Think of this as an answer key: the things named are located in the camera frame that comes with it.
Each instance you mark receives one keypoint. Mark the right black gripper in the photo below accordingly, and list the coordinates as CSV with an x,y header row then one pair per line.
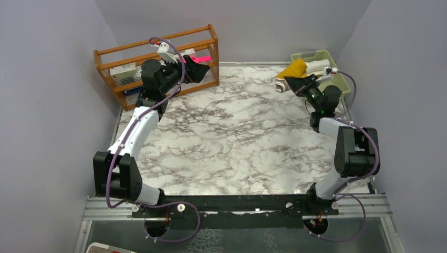
x,y
299,85

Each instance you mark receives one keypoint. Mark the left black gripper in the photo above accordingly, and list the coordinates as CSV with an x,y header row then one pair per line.
x,y
194,71

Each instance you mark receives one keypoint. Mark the yellow towel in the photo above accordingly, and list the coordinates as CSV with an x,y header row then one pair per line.
x,y
297,69

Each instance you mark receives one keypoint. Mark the white towel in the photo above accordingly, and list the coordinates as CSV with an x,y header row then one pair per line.
x,y
317,67

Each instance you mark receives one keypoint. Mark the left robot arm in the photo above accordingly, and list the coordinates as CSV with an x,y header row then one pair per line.
x,y
116,174

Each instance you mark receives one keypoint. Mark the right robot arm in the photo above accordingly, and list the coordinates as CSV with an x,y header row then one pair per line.
x,y
356,154

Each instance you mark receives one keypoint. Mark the pink ruler set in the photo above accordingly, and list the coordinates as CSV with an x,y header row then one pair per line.
x,y
201,59

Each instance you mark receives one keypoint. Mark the white pack behind pink ruler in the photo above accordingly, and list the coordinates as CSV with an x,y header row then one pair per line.
x,y
191,52

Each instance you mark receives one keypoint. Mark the green plastic basket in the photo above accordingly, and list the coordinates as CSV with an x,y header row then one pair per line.
x,y
338,79

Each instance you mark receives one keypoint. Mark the blue box on shelf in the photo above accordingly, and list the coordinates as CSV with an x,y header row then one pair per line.
x,y
132,91

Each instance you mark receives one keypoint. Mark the white box with red label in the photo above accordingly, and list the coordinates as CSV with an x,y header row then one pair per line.
x,y
125,74

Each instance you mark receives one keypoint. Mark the wooden shelf rack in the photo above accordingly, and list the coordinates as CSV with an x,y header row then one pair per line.
x,y
204,40

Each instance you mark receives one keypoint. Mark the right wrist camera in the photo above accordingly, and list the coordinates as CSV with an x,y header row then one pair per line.
x,y
327,74

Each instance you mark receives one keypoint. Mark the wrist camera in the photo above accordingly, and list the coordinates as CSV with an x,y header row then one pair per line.
x,y
167,52
327,74

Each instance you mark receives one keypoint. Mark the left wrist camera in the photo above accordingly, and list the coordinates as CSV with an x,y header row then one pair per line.
x,y
167,52

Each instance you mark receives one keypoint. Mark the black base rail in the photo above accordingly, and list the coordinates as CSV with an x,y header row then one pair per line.
x,y
235,211

